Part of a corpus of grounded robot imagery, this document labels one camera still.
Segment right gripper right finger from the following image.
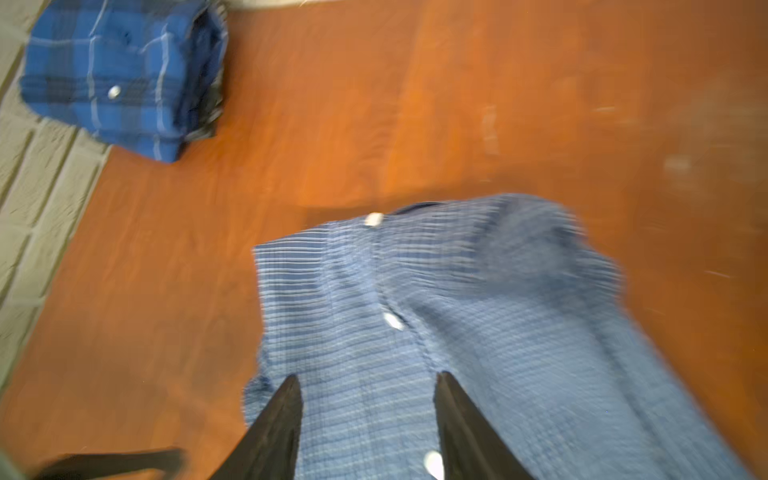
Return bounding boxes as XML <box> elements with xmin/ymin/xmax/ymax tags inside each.
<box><xmin>434</xmin><ymin>371</ymin><xmax>534</xmax><ymax>480</ymax></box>

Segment blue small-check shirt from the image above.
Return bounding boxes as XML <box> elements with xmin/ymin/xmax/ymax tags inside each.
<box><xmin>243</xmin><ymin>194</ymin><xmax>749</xmax><ymax>479</ymax></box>

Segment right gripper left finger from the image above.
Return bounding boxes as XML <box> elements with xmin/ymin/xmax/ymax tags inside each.
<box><xmin>211</xmin><ymin>375</ymin><xmax>303</xmax><ymax>480</ymax></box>

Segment folded dark blue plaid shirt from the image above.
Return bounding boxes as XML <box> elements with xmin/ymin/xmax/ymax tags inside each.
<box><xmin>20</xmin><ymin>1</ymin><xmax>229</xmax><ymax>163</ymax></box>

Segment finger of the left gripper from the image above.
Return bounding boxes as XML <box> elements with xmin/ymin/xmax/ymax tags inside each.
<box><xmin>33</xmin><ymin>448</ymin><xmax>186</xmax><ymax>479</ymax></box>

